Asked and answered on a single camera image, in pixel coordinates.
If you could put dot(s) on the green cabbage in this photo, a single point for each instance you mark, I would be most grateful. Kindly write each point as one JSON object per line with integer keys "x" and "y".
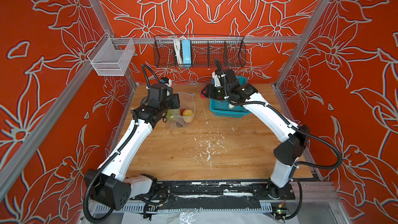
{"x": 173, "y": 115}

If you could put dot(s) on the red fruit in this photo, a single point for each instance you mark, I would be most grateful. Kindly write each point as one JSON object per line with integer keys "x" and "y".
{"x": 204, "y": 95}
{"x": 182, "y": 111}

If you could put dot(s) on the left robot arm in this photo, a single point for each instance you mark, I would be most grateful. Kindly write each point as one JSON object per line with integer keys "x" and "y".
{"x": 108, "y": 188}

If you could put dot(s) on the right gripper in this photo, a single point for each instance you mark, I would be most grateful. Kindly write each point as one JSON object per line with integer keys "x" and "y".
{"x": 210, "y": 92}

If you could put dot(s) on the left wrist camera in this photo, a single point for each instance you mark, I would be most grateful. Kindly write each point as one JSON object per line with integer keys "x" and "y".
{"x": 161, "y": 91}

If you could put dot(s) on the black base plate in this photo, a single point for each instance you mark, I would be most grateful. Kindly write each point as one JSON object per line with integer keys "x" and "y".
{"x": 256, "y": 188}

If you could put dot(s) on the turquoise plastic basket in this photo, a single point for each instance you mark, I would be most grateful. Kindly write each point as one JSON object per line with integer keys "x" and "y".
{"x": 221, "y": 108}

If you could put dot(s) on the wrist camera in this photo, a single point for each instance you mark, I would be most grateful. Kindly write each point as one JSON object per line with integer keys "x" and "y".
{"x": 225, "y": 79}
{"x": 161, "y": 91}

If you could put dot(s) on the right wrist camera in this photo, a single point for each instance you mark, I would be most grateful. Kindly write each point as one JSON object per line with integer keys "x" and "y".
{"x": 225, "y": 79}

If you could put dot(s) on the yellow potato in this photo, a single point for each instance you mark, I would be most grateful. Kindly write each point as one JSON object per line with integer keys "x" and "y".
{"x": 188, "y": 116}

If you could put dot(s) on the red fruit front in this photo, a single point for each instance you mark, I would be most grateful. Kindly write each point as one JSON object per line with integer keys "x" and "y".
{"x": 204, "y": 95}

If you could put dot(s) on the clear zip top bag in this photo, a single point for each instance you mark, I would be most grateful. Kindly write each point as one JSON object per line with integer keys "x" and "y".
{"x": 186, "y": 102}

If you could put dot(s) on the clear wire wall basket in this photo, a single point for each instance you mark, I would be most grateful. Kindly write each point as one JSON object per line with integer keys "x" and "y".
{"x": 112, "y": 56}

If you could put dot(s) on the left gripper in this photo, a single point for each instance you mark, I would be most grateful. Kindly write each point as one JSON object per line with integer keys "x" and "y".
{"x": 175, "y": 104}

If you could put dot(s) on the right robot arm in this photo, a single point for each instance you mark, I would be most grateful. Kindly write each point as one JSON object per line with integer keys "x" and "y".
{"x": 293, "y": 138}

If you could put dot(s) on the black wire wall basket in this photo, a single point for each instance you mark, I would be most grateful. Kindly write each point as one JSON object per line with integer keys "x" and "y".
{"x": 229, "y": 50}

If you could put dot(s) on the light blue box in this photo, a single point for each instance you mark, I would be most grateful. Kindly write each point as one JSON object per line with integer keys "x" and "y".
{"x": 186, "y": 52}

